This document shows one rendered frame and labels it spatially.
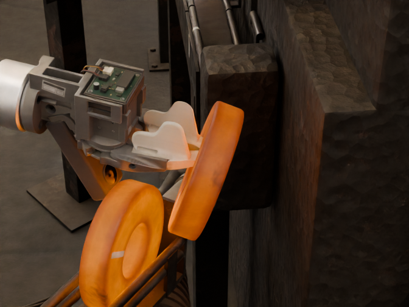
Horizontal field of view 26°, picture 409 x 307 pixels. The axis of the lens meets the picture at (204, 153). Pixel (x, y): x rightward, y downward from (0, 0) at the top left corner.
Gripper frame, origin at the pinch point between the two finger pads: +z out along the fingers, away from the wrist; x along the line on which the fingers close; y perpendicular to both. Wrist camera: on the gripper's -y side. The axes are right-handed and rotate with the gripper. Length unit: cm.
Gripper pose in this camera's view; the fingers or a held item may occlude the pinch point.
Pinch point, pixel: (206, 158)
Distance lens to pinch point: 96.4
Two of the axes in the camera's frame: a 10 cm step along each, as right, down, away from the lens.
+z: 9.5, 2.4, -1.7
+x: 2.9, -6.2, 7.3
